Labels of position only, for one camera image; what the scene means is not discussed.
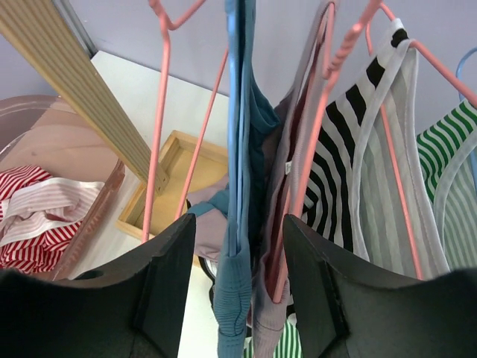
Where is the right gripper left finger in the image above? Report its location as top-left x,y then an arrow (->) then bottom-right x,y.
1,214 -> 196,357

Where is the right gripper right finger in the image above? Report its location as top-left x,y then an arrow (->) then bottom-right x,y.
283,215 -> 476,357

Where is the blue tank top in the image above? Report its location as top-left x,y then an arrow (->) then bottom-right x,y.
190,1 -> 280,357

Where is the pink hanger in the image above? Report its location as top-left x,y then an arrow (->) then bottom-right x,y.
266,0 -> 383,304
141,0 -> 228,243
367,19 -> 476,280

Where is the black white striped tank top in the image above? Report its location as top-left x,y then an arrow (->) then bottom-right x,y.
199,16 -> 452,299

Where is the red white striped tank top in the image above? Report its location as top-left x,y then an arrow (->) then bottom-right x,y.
1,165 -> 104,274

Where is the mauve ribbed tank top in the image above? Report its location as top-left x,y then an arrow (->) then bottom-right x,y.
187,1 -> 338,357

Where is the green white striped tank top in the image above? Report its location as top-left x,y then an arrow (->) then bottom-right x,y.
241,100 -> 477,358

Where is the pink translucent plastic basket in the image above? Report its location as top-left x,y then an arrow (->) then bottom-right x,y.
1,95 -> 125,280

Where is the wooden clothes rack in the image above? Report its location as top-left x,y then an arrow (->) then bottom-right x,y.
0,0 -> 229,258

